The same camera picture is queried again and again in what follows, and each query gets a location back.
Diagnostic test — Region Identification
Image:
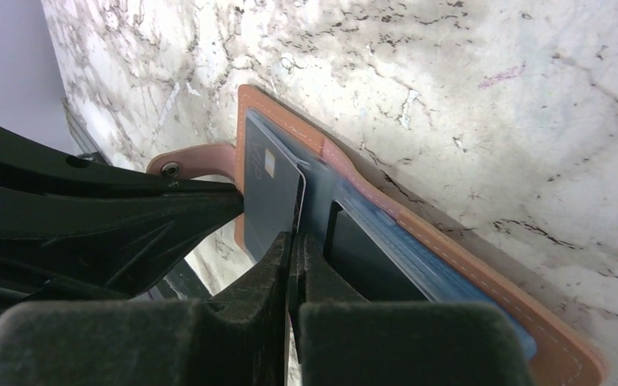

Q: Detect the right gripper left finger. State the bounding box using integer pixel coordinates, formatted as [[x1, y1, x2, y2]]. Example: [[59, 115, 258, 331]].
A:
[[0, 232, 291, 385]]

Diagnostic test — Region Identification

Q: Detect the tan leather card holder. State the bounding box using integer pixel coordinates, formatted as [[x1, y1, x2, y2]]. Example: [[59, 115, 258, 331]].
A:
[[146, 84, 608, 385]]

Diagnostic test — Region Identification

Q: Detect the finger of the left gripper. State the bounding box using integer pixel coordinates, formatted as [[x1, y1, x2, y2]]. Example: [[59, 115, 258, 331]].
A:
[[0, 127, 243, 314]]

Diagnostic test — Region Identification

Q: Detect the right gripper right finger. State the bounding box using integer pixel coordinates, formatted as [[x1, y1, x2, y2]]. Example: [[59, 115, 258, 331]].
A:
[[292, 234, 533, 385]]

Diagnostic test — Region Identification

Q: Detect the black card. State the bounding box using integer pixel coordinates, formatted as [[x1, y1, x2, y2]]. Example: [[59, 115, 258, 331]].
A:
[[323, 201, 427, 302]]

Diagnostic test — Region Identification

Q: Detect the dark blue VIP card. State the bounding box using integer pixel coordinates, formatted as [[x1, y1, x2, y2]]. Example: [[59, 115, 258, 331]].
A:
[[243, 109, 307, 261]]

